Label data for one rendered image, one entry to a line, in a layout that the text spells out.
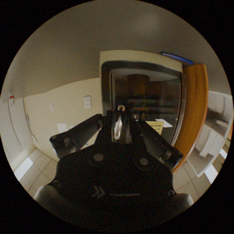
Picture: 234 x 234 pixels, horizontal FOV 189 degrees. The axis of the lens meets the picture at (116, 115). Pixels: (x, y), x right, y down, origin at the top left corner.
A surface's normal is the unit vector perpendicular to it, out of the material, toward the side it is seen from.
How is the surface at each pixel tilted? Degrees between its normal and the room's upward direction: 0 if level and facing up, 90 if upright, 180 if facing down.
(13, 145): 90
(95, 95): 90
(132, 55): 90
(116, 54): 90
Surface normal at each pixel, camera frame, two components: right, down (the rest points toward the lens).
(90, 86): -0.07, 0.30
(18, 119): 1.00, 0.00
